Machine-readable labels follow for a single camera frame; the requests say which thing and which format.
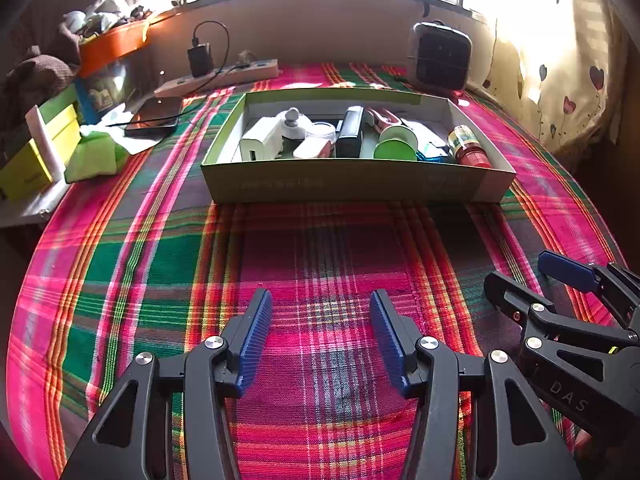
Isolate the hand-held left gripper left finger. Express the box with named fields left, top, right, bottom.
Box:
left=60, top=287, right=274, bottom=480

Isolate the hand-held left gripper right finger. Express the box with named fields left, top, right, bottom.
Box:
left=369, top=289, right=583, bottom=480

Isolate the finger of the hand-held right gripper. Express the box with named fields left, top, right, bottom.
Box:
left=483, top=271, right=640, bottom=361
left=539, top=251, right=640, bottom=331

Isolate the red-capped small bottle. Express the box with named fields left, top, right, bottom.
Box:
left=446, top=126, right=492, bottom=168

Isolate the green cardboard box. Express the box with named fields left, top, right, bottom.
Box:
left=201, top=86, right=517, bottom=204

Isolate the blue packet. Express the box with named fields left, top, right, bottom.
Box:
left=414, top=137, right=453, bottom=164

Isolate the green white round knob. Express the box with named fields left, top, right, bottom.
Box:
left=374, top=125, right=418, bottom=162

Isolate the pink oblong case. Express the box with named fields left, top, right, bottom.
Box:
left=292, top=139, right=332, bottom=160

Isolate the white charger adapter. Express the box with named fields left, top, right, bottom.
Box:
left=239, top=116, right=286, bottom=162

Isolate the black cylinder torch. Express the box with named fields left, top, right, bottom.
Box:
left=335, top=106, right=365, bottom=158

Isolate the white panda toy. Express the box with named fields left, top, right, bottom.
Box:
left=277, top=106, right=313, bottom=142

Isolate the small clear jar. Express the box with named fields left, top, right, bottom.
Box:
left=304, top=122, right=337, bottom=146

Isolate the pink clip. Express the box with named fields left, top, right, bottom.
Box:
left=366, top=106, right=403, bottom=131

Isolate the pink green plaid blanket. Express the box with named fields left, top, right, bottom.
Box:
left=5, top=62, right=631, bottom=480

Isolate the cream heart print curtain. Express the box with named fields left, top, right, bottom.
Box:
left=482, top=0, right=626, bottom=151

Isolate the white paper sheet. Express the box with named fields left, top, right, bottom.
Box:
left=105, top=105, right=161, bottom=156

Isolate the black phone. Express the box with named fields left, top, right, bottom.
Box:
left=124, top=95, right=183, bottom=137

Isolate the small grey space heater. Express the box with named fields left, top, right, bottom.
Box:
left=407, top=20, right=473, bottom=92

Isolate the grey side shelf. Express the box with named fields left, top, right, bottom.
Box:
left=0, top=180, right=71, bottom=228

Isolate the white power strip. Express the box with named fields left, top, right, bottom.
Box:
left=154, top=58, right=280, bottom=98

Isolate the black power adapter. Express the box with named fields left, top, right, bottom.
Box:
left=187, top=44, right=213, bottom=77

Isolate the yellow cardboard box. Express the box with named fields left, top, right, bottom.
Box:
left=0, top=105, right=83, bottom=201

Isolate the white tube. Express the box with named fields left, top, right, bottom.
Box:
left=26, top=105, right=66, bottom=183

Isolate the blue flat box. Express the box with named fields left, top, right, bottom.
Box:
left=75, top=77, right=101, bottom=126

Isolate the clear plastic container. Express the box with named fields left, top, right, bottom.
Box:
left=82, top=57, right=138, bottom=111

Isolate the lime flat box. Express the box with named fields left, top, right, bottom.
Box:
left=37, top=85, right=83, bottom=126

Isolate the orange tray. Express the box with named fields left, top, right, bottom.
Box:
left=77, top=10, right=151, bottom=78

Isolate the brown cloth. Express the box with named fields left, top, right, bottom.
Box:
left=0, top=45, right=81, bottom=133

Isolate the pile of small clutter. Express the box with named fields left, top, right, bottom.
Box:
left=60, top=0, right=151, bottom=43

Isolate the black cable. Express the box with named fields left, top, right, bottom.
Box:
left=105, top=21, right=232, bottom=128

